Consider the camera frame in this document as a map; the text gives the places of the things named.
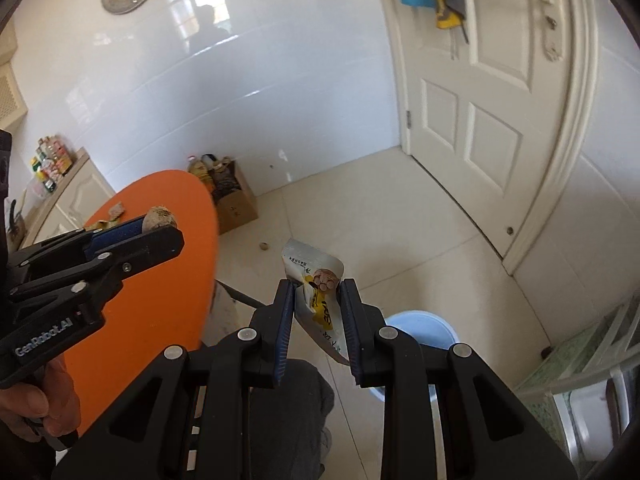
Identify cluster of condiment bottles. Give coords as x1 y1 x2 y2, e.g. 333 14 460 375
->
29 135 73 193

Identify person's left hand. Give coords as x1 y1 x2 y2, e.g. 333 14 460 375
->
0 355 82 438

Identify cream lattice wall cabinet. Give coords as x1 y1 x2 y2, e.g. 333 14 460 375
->
0 30 28 133

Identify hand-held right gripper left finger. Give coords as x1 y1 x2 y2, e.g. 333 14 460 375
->
52 279 296 480

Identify cream base cabinets with counter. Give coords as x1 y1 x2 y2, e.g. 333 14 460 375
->
15 147 118 251

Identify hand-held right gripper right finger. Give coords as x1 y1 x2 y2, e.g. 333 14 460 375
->
339 279 578 480

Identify blue plastic bin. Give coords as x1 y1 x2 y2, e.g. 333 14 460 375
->
370 311 458 403

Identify cooking oil bottle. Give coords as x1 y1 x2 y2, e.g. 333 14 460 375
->
187 155 213 186

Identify person's grey trouser leg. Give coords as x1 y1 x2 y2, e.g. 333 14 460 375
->
245 357 335 480

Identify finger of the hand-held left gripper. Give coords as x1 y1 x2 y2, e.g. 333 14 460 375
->
7 219 147 288
10 226 183 326

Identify white yellow snack packet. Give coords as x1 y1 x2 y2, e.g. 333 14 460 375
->
281 238 351 367

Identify orange round table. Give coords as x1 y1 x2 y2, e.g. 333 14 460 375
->
62 170 266 436

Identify cardboard box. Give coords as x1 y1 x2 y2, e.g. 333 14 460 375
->
207 157 259 235

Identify white panel door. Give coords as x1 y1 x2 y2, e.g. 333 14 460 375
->
382 0 601 277

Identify white frame glass shelf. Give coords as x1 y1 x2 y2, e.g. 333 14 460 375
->
515 290 640 466

